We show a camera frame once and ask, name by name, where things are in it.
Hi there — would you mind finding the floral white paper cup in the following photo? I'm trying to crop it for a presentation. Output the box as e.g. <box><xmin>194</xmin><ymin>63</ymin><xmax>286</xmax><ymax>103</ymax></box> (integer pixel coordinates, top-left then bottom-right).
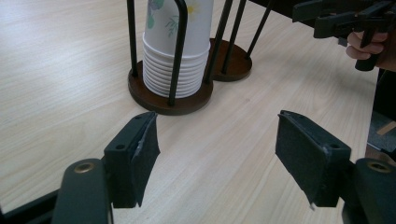
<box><xmin>142</xmin><ymin>0</ymin><xmax>216</xmax><ymax>61</ymax></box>

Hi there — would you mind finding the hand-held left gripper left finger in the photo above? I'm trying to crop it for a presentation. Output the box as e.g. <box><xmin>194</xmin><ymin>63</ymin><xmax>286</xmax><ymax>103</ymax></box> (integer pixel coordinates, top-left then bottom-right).
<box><xmin>103</xmin><ymin>111</ymin><xmax>162</xmax><ymax>209</ymax></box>

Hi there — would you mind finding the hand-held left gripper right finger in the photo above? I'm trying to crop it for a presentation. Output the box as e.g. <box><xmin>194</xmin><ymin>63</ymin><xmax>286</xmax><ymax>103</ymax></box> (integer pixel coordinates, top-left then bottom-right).
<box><xmin>275</xmin><ymin>109</ymin><xmax>353</xmax><ymax>210</ymax></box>

